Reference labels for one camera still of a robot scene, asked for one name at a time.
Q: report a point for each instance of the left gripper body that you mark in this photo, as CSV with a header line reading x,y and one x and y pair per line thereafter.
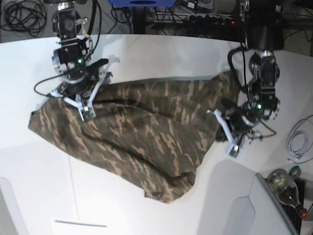
x,y
251,110

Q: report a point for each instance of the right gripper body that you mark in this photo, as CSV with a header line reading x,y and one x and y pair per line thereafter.
x,y
84,82

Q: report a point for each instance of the camouflage t-shirt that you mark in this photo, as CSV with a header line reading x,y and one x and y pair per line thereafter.
x,y
152,133

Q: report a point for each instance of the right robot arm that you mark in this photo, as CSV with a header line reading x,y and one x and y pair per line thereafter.
x,y
72,60

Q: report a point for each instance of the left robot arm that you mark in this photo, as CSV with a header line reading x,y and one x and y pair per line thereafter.
x,y
260,30

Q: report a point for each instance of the green tape roll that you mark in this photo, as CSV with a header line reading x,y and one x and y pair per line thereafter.
x,y
295,172

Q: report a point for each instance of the clear plastic bottle red cap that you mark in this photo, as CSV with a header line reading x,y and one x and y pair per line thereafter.
x,y
286,191

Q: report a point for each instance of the blue box with oval hole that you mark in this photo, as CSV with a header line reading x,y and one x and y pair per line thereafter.
x,y
147,3

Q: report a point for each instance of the black power strip red light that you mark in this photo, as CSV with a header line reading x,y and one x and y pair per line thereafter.
x,y
211,19

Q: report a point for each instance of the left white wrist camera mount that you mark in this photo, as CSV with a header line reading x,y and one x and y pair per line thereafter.
x,y
236,138

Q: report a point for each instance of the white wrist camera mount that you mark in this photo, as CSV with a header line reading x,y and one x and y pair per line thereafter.
x,y
84,105
236,138

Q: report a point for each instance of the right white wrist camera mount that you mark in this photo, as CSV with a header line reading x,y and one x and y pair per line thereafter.
x,y
84,105

